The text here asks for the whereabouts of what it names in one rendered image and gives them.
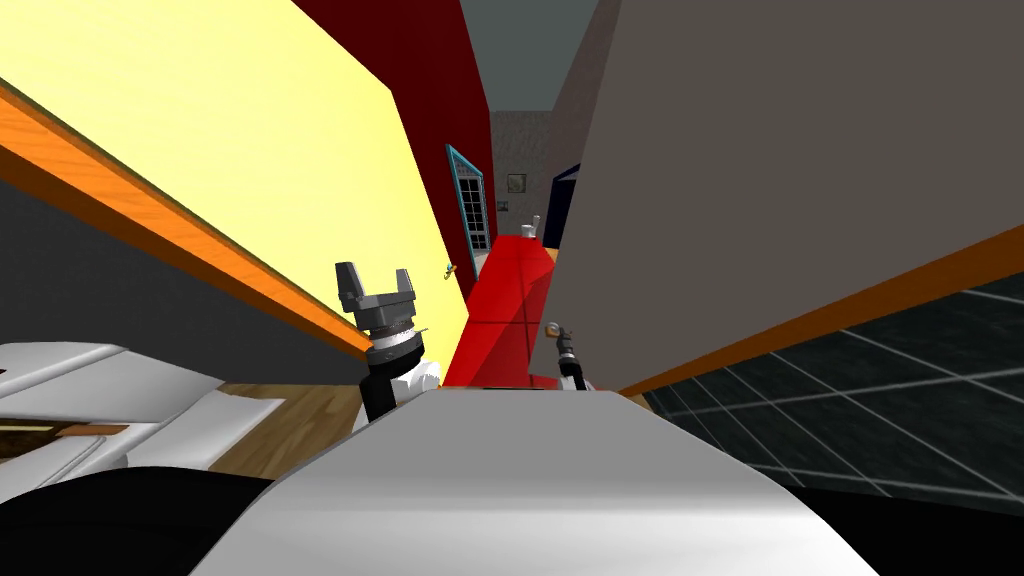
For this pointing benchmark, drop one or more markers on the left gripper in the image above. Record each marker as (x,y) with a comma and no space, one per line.
(382,305)

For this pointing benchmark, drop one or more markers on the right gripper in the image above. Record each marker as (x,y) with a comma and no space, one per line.
(565,344)

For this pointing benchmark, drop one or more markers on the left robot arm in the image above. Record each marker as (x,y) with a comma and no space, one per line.
(380,398)

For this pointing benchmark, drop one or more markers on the teal framed window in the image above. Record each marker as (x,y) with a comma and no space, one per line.
(472,200)

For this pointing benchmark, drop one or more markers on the dark blue door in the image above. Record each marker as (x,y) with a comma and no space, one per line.
(562,206)

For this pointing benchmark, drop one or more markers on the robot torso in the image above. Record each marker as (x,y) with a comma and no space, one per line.
(512,480)

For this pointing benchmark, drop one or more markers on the white furniture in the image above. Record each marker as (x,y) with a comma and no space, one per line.
(120,400)

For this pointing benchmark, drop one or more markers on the grey square wall picture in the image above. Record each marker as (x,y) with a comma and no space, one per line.
(516,183)

